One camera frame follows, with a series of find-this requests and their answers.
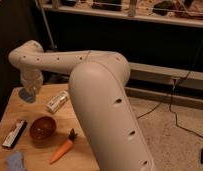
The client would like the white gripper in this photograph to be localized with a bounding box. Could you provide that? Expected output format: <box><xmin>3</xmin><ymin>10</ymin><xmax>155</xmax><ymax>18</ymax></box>
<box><xmin>20</xmin><ymin>68</ymin><xmax>43</xmax><ymax>89</ymax></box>

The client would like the blue ceramic cup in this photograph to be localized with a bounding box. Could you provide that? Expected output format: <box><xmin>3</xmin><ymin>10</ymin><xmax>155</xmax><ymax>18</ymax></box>
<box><xmin>18</xmin><ymin>88</ymin><xmax>36</xmax><ymax>103</ymax></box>

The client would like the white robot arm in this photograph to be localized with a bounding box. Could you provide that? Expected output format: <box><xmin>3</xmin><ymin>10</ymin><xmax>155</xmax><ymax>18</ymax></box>
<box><xmin>9</xmin><ymin>40</ymin><xmax>157</xmax><ymax>171</ymax></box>

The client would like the grey metal pole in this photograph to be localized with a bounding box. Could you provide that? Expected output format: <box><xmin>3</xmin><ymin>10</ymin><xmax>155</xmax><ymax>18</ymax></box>
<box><xmin>38</xmin><ymin>0</ymin><xmax>58</xmax><ymax>51</ymax></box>

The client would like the red bowl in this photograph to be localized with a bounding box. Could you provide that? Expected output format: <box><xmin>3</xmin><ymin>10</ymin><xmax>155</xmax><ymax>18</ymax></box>
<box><xmin>29</xmin><ymin>116</ymin><xmax>57</xmax><ymax>143</ymax></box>

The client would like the black and silver stapler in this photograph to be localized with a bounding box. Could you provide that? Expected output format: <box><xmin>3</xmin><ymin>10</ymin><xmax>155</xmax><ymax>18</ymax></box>
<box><xmin>2</xmin><ymin>120</ymin><xmax>27</xmax><ymax>149</ymax></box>

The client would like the orange toy carrot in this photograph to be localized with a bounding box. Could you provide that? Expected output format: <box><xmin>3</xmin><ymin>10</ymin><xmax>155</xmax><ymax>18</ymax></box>
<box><xmin>49</xmin><ymin>129</ymin><xmax>77</xmax><ymax>164</ymax></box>

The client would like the blue sponge cloth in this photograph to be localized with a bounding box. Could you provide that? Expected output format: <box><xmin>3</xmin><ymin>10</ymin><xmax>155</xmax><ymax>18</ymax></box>
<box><xmin>5</xmin><ymin>151</ymin><xmax>26</xmax><ymax>171</ymax></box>

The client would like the white shelf board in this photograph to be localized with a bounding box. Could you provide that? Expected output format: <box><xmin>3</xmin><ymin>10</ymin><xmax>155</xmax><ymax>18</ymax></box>
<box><xmin>43</xmin><ymin>4</ymin><xmax>203</xmax><ymax>28</ymax></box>

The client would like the black power cable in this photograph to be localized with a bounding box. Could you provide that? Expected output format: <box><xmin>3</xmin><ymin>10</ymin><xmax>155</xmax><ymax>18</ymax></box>
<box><xmin>136</xmin><ymin>29</ymin><xmax>203</xmax><ymax>141</ymax></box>

